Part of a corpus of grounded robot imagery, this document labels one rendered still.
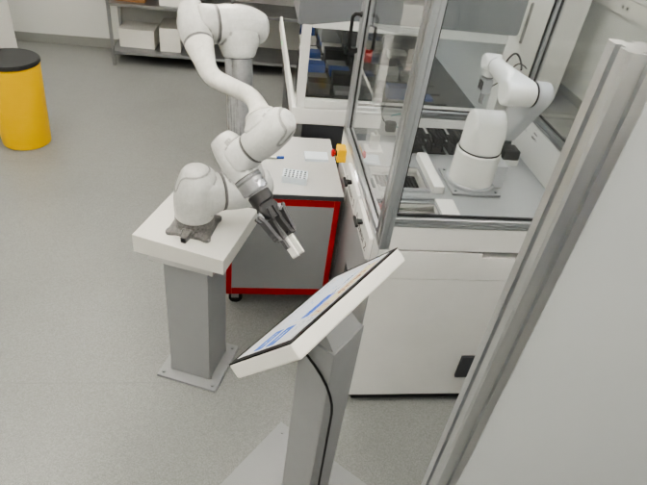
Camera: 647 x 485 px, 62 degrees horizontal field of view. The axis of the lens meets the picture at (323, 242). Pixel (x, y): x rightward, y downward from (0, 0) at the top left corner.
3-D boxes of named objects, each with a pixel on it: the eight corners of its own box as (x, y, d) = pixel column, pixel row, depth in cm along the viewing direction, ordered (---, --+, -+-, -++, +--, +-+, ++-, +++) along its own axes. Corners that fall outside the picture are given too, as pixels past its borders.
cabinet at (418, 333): (344, 405, 261) (372, 280, 212) (323, 267, 341) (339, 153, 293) (529, 401, 275) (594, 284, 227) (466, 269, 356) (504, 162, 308)
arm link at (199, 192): (168, 206, 220) (168, 159, 207) (213, 200, 228) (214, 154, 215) (179, 229, 209) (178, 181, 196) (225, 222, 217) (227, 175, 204)
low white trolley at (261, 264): (223, 306, 304) (223, 191, 258) (227, 240, 352) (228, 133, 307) (326, 308, 312) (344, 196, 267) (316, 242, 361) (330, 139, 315)
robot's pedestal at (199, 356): (157, 375, 262) (143, 252, 216) (185, 332, 285) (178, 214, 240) (215, 393, 258) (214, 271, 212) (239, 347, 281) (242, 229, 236)
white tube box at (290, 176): (281, 182, 271) (281, 175, 268) (283, 174, 277) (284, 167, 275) (305, 186, 271) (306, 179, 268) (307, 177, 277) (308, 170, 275)
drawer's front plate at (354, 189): (353, 215, 244) (357, 194, 237) (345, 181, 267) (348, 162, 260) (357, 216, 244) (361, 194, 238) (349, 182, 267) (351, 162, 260)
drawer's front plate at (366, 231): (364, 260, 219) (369, 238, 213) (354, 218, 242) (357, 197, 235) (369, 260, 219) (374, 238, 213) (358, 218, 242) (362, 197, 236)
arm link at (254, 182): (264, 165, 171) (274, 182, 171) (248, 178, 177) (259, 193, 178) (245, 175, 164) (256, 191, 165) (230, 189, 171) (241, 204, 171)
